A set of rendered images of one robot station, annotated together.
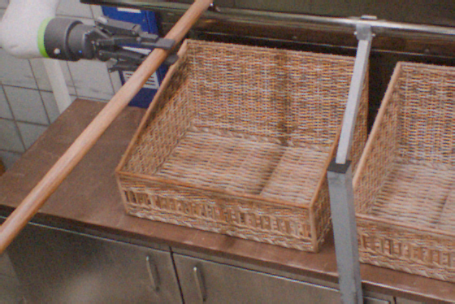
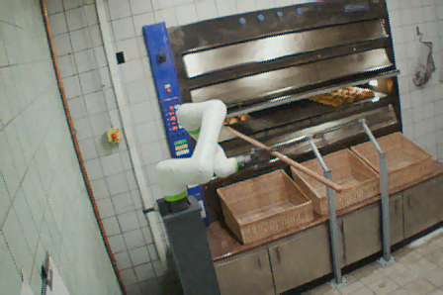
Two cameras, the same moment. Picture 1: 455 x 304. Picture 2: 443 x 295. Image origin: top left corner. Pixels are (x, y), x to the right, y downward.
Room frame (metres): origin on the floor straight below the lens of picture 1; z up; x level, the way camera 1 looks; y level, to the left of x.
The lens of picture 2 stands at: (-0.04, 2.22, 2.06)
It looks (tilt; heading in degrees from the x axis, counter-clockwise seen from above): 16 degrees down; 315
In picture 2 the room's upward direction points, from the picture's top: 12 degrees counter-clockwise
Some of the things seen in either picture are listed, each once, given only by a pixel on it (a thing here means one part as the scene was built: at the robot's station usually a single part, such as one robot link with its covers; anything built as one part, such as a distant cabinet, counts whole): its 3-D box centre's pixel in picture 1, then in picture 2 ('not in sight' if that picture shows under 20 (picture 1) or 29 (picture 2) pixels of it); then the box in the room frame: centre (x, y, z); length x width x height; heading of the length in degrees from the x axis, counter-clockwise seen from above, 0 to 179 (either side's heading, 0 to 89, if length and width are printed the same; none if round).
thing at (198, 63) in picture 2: not in sight; (295, 43); (1.87, -0.68, 1.80); 1.79 x 0.11 x 0.19; 59
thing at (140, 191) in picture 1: (245, 137); (264, 204); (1.94, -0.04, 0.72); 0.56 x 0.49 x 0.28; 60
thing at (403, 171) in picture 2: not in sight; (392, 159); (1.33, -1.07, 0.72); 0.56 x 0.49 x 0.28; 58
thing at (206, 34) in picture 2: not in sight; (289, 18); (1.89, -0.70, 1.99); 1.80 x 0.08 x 0.21; 59
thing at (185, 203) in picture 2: not in sight; (166, 204); (1.69, 0.98, 1.23); 0.26 x 0.15 x 0.06; 59
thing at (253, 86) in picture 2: not in sight; (301, 74); (1.87, -0.68, 1.54); 1.79 x 0.11 x 0.19; 59
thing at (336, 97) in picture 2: not in sight; (338, 94); (1.95, -1.41, 1.21); 0.61 x 0.48 x 0.06; 149
